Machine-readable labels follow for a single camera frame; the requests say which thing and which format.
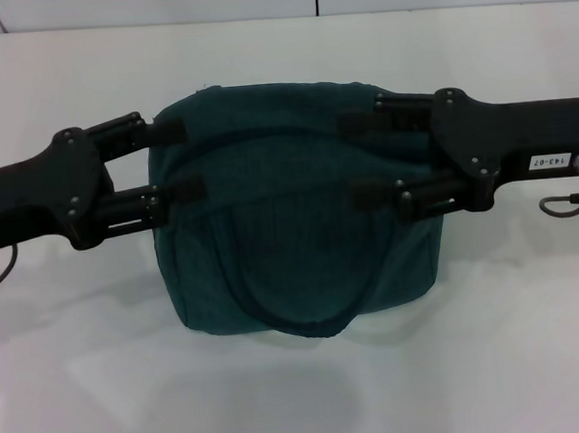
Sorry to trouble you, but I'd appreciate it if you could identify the dark teal fabric lunch bag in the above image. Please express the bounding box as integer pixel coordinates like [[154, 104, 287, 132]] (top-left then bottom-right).
[[139, 67, 455, 351]]

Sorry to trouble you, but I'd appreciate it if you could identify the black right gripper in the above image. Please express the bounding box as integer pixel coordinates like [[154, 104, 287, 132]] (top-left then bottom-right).
[[334, 76, 579, 232]]

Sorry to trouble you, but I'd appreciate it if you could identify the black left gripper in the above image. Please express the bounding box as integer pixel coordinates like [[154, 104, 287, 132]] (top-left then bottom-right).
[[0, 105, 211, 259]]

